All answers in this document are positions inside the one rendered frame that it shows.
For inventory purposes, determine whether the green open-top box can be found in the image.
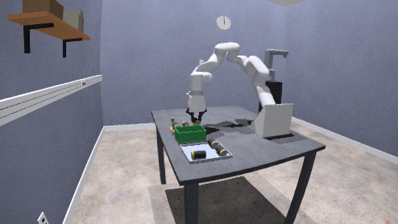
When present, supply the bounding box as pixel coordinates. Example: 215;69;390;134
175;125;206;143

